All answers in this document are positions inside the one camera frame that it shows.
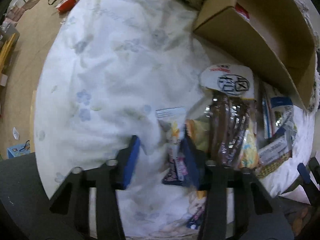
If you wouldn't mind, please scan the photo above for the small white blue candy stick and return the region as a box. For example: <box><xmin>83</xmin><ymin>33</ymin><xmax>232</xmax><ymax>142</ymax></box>
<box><xmin>155</xmin><ymin>106</ymin><xmax>201</xmax><ymax>230</ymax></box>

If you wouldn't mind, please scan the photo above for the yellow bread snack packet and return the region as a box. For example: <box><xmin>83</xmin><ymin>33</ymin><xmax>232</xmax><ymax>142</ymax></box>
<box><xmin>184</xmin><ymin>118</ymin><xmax>260</xmax><ymax>170</ymax></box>

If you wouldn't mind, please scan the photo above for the cracker biscuit packet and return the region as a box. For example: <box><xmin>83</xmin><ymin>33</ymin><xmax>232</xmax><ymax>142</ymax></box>
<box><xmin>255</xmin><ymin>151</ymin><xmax>292</xmax><ymax>179</ymax></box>

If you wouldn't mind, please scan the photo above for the large blue white snack bag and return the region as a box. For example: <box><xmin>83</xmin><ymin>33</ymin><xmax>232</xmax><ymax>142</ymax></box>
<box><xmin>261</xmin><ymin>82</ymin><xmax>297</xmax><ymax>142</ymax></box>

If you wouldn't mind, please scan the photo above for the dark chocolate cake packet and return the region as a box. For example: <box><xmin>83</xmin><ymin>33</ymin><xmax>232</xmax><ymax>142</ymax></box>
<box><xmin>199</xmin><ymin>64</ymin><xmax>256</xmax><ymax>169</ymax></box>

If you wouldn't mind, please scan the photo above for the grey white snack packet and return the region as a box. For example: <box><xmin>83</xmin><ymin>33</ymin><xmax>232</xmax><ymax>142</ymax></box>
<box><xmin>258</xmin><ymin>135</ymin><xmax>292</xmax><ymax>166</ymax></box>

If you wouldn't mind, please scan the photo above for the red white snack bar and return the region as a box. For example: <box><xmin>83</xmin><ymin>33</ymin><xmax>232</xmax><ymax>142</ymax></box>
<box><xmin>235</xmin><ymin>3</ymin><xmax>250</xmax><ymax>22</ymax></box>

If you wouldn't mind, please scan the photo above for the operator right hand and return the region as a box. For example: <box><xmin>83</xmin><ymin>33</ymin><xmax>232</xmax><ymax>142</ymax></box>
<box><xmin>291</xmin><ymin>207</ymin><xmax>309</xmax><ymax>236</ymax></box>

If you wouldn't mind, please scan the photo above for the white floral bear bedsheet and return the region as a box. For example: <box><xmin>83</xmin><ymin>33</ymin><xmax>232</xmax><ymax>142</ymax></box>
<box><xmin>34</xmin><ymin>0</ymin><xmax>318</xmax><ymax>239</ymax></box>

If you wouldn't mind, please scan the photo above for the open brown cardboard box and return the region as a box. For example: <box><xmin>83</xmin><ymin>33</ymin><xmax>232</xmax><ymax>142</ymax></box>
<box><xmin>194</xmin><ymin>0</ymin><xmax>316</xmax><ymax>109</ymax></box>

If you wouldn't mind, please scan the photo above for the yellow wooden rack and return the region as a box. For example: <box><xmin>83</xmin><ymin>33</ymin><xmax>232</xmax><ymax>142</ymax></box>
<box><xmin>0</xmin><ymin>33</ymin><xmax>17</xmax><ymax>73</ymax></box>

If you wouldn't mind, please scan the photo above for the red box on floor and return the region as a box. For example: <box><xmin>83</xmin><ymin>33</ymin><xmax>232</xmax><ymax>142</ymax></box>
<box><xmin>56</xmin><ymin>0</ymin><xmax>76</xmax><ymax>14</ymax></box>

